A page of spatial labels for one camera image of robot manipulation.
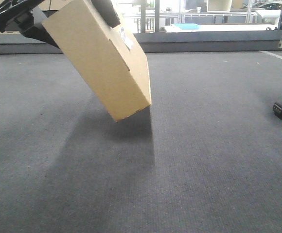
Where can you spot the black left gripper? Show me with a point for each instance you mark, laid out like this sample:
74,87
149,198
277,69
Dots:
21,29

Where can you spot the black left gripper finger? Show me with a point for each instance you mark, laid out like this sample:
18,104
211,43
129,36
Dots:
107,11

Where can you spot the brown cardboard package box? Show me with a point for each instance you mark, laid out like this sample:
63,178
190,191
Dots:
119,77

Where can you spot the beige box in background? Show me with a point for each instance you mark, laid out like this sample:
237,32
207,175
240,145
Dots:
219,5

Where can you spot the white barcode shipping label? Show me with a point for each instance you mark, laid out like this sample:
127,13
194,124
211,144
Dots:
127,41

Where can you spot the grey vertical pillar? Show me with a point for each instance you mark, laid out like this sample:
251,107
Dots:
157,15

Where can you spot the white background table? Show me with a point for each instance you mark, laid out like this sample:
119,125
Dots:
226,28

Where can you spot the light blue flat tray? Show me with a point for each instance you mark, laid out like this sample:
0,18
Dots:
186,26

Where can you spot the dark grey table edge rail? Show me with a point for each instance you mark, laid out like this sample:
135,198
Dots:
165,42

